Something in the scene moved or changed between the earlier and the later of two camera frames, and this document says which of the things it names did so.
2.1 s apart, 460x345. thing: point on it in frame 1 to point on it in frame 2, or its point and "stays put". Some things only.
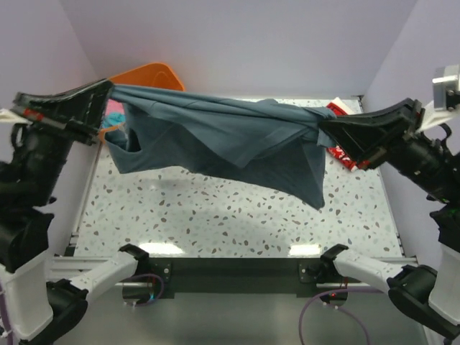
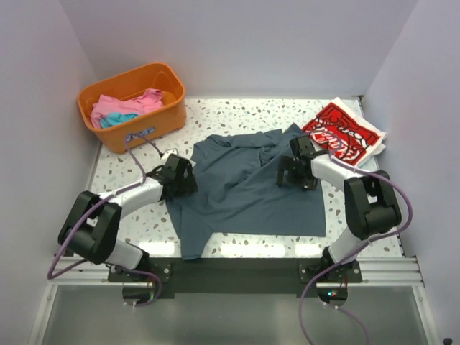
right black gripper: (359, 131) to (286, 163)
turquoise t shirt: (113, 118) stays put
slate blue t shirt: (267, 141) to (237, 192)
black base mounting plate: (282, 277) stays put
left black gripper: (74, 111) to (187, 185)
